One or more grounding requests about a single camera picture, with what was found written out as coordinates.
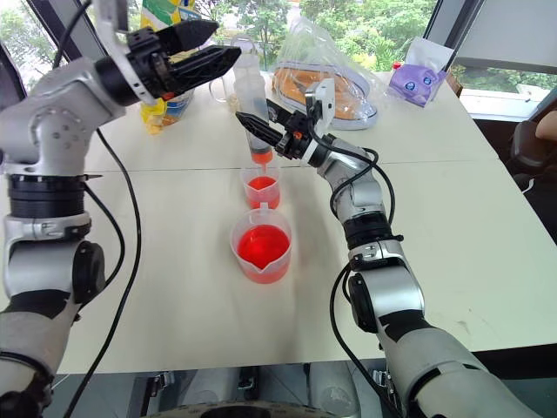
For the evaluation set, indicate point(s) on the clear glass mug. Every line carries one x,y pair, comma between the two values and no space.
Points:
222,93

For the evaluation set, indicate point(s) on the purple tissue pack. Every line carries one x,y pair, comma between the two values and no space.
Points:
415,82

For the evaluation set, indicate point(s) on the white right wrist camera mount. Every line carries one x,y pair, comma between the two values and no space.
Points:
324,102

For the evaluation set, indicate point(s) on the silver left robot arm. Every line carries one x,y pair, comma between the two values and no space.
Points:
52,126

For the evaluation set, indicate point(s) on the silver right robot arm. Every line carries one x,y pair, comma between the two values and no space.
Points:
400,287

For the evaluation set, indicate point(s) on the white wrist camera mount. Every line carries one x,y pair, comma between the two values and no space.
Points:
324,102
109,22

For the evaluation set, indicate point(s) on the small clear cup red liquid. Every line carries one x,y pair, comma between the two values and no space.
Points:
261,191

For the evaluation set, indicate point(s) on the black chair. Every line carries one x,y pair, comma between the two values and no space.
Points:
528,148

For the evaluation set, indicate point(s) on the clear plastic bag with bread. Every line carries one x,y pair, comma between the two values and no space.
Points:
344,91

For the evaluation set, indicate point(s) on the clear plastic bottle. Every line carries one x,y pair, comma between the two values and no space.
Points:
250,93

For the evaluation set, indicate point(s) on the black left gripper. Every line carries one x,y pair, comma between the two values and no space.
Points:
150,65

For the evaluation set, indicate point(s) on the yellow snack bag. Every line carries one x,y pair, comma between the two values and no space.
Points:
172,111

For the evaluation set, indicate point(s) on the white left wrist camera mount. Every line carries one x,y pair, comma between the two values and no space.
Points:
109,22

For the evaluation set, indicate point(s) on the dark window frame post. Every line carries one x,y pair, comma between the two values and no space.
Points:
48,17
452,17

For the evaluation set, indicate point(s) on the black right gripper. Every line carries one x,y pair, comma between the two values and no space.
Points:
296,137

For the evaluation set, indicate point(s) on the large clear cup red liquid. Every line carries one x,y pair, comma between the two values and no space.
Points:
262,250

